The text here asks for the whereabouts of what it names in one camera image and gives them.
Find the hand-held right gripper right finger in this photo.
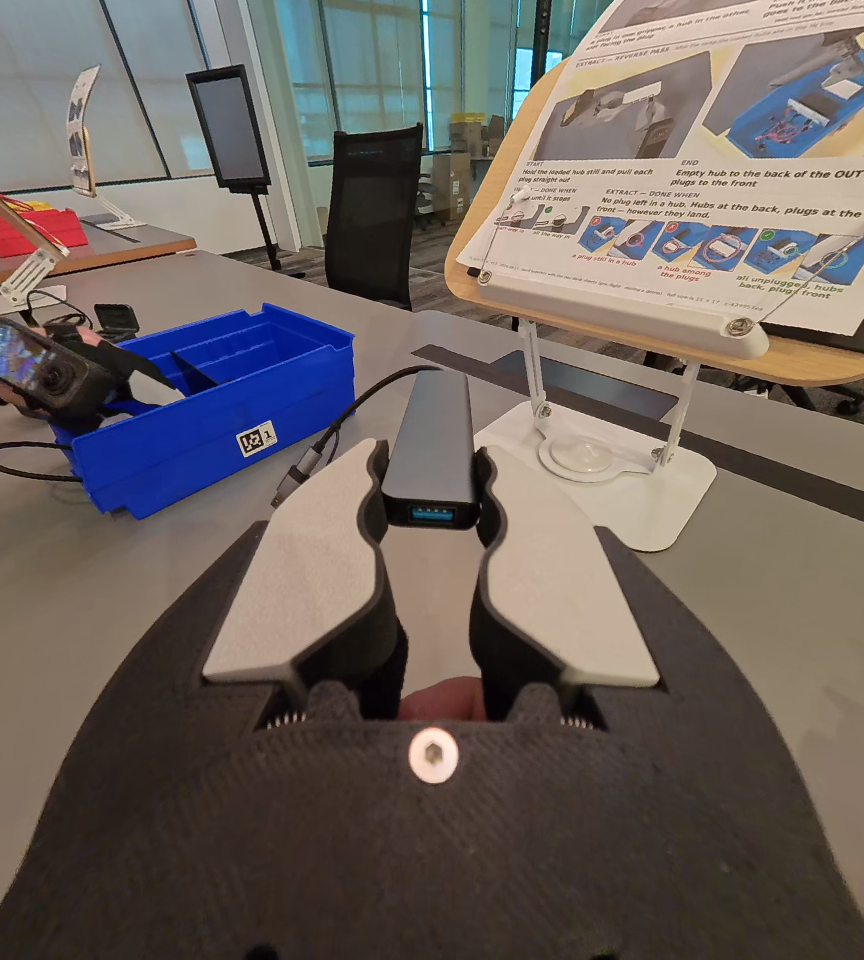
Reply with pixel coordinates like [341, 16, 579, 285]
[468, 446, 662, 691]

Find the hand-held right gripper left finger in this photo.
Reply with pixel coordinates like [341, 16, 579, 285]
[201, 438, 409, 689]

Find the blue plastic bin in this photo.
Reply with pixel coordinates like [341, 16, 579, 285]
[49, 302, 357, 520]

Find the grey usb hub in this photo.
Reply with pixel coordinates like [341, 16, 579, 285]
[381, 369, 482, 531]

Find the small black device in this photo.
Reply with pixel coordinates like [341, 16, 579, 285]
[93, 303, 141, 339]

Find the wooden document stand white base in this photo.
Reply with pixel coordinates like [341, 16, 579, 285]
[0, 153, 69, 316]

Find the instruction sheet on wooden stand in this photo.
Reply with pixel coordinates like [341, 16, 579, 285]
[443, 0, 864, 554]

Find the red plastic bin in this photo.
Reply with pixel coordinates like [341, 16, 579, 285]
[0, 208, 90, 260]

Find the desk with wooden edge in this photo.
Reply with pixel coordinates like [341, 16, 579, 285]
[0, 217, 198, 295]

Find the white stand with leaflet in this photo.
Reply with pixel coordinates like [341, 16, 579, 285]
[66, 65, 150, 228]

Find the black display on stand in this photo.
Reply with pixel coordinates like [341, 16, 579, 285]
[186, 65, 306, 280]

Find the black mesh office chair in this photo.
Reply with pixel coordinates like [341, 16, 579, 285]
[324, 122, 426, 311]

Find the stack of cardboard boxes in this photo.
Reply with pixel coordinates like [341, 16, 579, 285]
[432, 112, 512, 222]

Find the printed instruction sheet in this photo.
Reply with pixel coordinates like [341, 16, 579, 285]
[464, 0, 864, 339]

